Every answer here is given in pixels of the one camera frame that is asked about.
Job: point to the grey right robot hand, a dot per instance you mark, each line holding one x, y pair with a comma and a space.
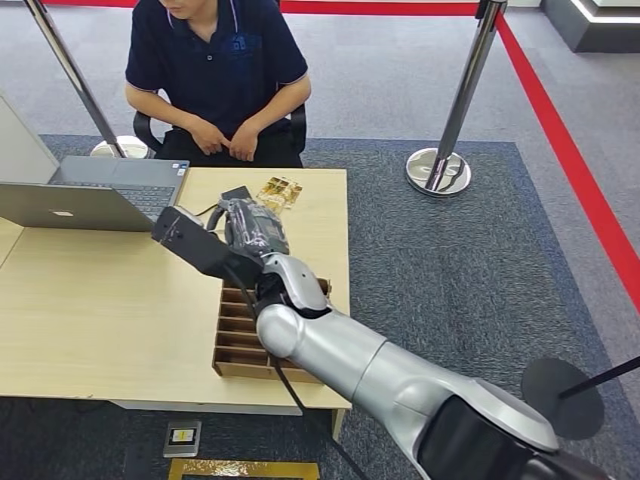
252, 228

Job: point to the person's right hand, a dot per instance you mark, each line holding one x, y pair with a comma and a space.
210, 137

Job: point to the person's left hand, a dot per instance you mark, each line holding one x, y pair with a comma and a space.
244, 142

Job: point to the person's right forearm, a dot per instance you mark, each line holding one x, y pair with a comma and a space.
162, 111

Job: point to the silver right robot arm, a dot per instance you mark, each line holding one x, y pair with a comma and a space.
380, 378

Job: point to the person's left forearm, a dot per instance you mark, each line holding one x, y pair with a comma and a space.
284, 104

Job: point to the printed hotel card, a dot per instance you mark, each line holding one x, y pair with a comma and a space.
272, 204
275, 187
293, 195

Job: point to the black card reader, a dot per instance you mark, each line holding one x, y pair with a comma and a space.
235, 193

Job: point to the person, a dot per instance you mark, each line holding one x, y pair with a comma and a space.
215, 60

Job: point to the wooden slotted card holder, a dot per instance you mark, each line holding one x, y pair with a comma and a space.
235, 344

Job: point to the grey laptop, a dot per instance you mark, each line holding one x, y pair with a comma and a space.
90, 199

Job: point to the red barrier belt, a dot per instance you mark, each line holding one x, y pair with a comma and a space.
380, 6
575, 162

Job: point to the metal floor socket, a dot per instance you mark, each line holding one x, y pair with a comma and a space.
182, 438

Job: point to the gold floor plate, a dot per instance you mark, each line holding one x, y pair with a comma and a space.
240, 470

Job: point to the pale grey panel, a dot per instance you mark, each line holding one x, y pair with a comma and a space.
23, 146

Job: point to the grey-blue carpet rug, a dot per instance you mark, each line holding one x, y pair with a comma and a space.
450, 278

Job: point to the black round stand base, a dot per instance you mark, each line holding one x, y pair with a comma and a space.
550, 392

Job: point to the dark lit platform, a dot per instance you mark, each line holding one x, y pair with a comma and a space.
590, 30

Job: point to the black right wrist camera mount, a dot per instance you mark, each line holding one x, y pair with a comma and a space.
198, 245

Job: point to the chrome stanchion post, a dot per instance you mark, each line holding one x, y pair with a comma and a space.
75, 74
463, 93

